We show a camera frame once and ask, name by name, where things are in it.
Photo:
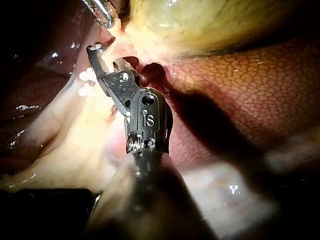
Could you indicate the right arm instrument jaw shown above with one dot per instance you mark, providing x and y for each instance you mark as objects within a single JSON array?
[
  {"x": 123, "y": 65},
  {"x": 96, "y": 62}
]

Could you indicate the left arm instrument jaw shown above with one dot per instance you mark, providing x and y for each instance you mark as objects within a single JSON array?
[{"x": 106, "y": 15}]

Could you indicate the right arm instrument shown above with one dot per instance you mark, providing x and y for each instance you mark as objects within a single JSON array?
[{"x": 148, "y": 117}]

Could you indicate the gallbladder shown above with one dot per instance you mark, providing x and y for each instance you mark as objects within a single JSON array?
[{"x": 200, "y": 22}]

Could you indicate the dark right arm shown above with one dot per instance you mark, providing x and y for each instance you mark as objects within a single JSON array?
[{"x": 150, "y": 200}]

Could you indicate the white clip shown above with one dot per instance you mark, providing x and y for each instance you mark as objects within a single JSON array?
[
  {"x": 86, "y": 75},
  {"x": 85, "y": 91}
]

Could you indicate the thin tube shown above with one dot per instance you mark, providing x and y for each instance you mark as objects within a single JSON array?
[{"x": 112, "y": 51}]

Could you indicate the pale fatty tissue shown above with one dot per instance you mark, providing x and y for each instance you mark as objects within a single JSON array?
[
  {"x": 225, "y": 200},
  {"x": 75, "y": 150}
]

